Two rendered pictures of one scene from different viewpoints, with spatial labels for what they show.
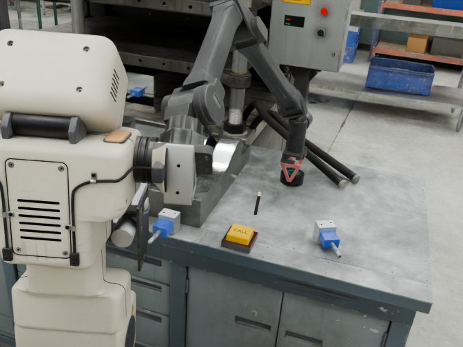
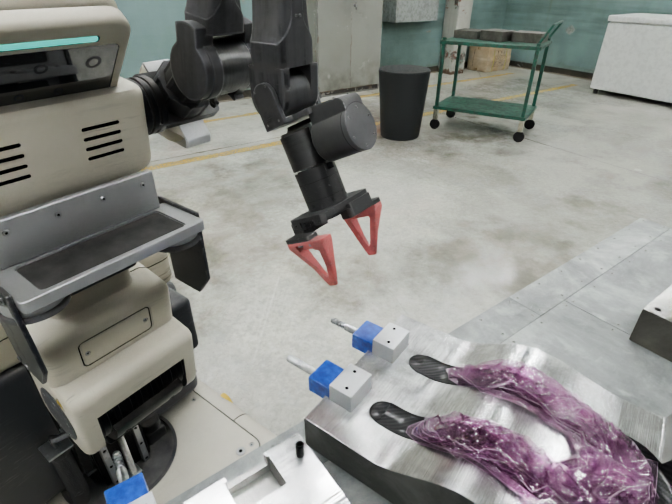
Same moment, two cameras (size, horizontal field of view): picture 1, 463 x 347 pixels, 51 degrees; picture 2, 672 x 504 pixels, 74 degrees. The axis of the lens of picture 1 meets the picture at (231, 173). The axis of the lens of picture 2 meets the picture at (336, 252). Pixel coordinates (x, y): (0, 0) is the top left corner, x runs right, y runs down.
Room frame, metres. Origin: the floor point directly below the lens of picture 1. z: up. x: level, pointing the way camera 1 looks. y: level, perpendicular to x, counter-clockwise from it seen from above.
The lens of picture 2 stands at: (1.45, 0.09, 1.34)
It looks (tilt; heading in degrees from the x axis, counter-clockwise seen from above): 32 degrees down; 127
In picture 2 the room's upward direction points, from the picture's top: straight up
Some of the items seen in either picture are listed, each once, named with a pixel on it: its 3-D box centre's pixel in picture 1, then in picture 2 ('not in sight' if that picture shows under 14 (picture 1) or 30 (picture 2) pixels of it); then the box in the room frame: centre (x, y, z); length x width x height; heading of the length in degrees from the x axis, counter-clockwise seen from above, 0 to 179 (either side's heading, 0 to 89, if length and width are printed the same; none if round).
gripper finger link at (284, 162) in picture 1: (291, 167); not in sight; (1.44, -0.20, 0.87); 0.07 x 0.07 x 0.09; 73
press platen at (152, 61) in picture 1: (153, 55); not in sight; (2.43, 0.44, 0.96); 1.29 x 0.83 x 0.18; 74
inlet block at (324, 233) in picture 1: (330, 242); not in sight; (1.08, -0.28, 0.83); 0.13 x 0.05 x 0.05; 12
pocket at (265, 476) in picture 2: not in sight; (255, 490); (1.22, 0.26, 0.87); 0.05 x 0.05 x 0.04; 74
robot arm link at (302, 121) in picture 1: (298, 127); not in sight; (1.48, -0.21, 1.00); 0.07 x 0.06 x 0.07; 161
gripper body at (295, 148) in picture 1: (295, 144); not in sight; (1.47, -0.20, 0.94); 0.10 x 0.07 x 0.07; 163
